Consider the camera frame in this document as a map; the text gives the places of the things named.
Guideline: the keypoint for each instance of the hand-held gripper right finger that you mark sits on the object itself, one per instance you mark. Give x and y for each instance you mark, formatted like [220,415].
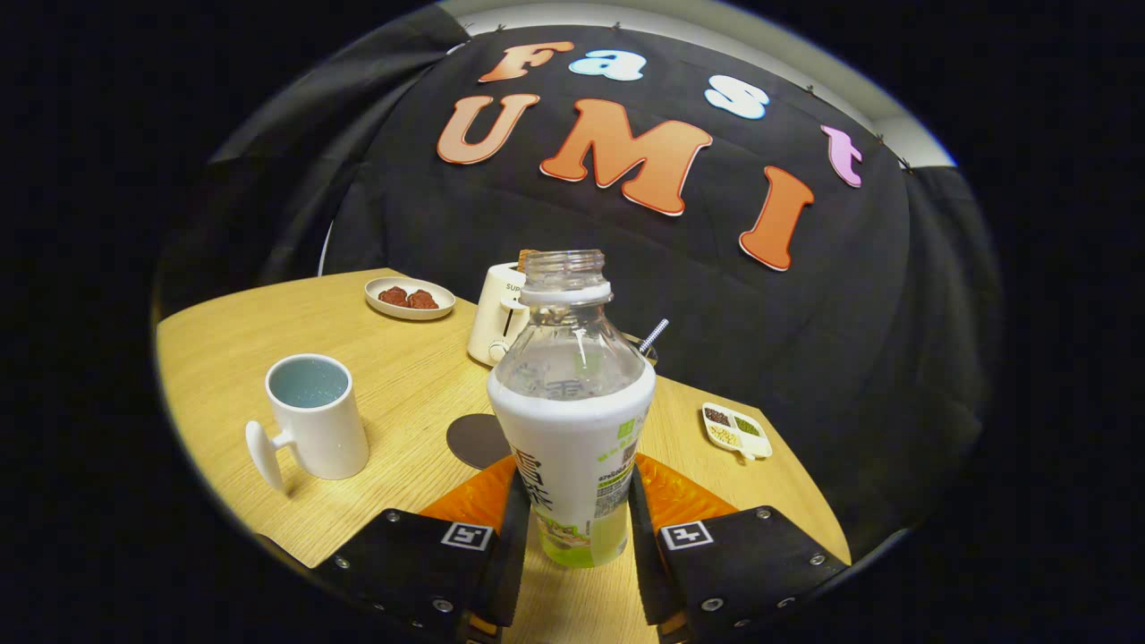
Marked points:
[646,555]

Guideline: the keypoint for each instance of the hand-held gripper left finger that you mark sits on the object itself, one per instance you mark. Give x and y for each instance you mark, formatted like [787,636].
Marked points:
[512,555]

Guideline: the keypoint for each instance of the dark round coaster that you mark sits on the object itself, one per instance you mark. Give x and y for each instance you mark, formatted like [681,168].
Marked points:
[474,440]

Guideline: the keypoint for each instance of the clear juice bottle white label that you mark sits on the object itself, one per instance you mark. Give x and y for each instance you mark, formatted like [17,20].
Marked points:
[568,447]

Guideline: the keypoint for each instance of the white cup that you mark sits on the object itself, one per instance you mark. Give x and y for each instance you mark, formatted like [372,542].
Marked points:
[326,438]

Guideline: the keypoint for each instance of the white divided bean dish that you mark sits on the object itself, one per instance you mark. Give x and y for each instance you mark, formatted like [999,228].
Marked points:
[735,432]

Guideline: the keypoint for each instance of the wooden table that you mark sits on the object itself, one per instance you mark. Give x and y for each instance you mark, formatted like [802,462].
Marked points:
[411,376]

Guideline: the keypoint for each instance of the cream toaster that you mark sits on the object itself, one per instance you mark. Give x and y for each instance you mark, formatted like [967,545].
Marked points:
[492,322]

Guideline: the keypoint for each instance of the red-brown food piece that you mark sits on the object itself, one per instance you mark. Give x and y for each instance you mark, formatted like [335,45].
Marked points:
[422,300]
[393,296]

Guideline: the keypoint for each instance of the white round plate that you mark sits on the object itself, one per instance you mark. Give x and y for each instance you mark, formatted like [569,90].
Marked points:
[394,311]

